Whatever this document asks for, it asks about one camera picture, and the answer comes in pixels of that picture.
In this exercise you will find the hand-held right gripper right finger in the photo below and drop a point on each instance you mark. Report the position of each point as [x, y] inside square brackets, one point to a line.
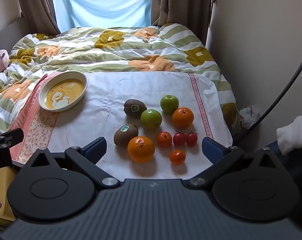
[210, 148]

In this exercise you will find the white cloth with pink border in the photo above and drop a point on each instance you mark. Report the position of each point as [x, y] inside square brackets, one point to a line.
[103, 97]

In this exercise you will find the brown kiwi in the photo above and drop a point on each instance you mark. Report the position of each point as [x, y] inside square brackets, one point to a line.
[124, 136]
[131, 107]

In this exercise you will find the large orange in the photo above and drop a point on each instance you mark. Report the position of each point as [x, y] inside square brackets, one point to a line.
[183, 118]
[141, 149]

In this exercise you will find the green apple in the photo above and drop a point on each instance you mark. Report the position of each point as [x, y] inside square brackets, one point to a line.
[169, 103]
[151, 118]

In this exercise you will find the duck print plate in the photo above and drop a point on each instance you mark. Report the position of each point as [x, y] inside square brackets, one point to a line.
[63, 92]

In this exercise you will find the small tangerine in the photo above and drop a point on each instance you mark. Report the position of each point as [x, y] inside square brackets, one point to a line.
[164, 140]
[177, 157]

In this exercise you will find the grey bed frame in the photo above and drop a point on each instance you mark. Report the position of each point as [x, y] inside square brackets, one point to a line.
[5, 30]

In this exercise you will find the person's white garment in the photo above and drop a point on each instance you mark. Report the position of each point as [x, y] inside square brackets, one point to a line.
[294, 135]

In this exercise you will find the brown curtain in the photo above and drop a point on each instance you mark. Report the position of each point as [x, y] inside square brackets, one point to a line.
[181, 2]
[38, 5]

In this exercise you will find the yellow box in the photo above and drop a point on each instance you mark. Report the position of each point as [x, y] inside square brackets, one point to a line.
[5, 180]

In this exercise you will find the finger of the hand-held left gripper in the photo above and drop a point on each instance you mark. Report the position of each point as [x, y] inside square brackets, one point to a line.
[14, 135]

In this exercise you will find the red cherry tomato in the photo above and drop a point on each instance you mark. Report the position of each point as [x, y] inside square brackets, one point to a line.
[191, 139]
[179, 138]

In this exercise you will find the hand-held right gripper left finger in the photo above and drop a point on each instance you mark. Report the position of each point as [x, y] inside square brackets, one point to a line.
[98, 148]

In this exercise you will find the floral striped blanket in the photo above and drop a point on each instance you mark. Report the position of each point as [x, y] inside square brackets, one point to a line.
[115, 47]

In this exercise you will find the white plastic bag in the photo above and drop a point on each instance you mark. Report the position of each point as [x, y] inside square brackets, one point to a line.
[249, 116]

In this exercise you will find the light blue window cloth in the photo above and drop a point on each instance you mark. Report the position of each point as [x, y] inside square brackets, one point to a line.
[103, 5]

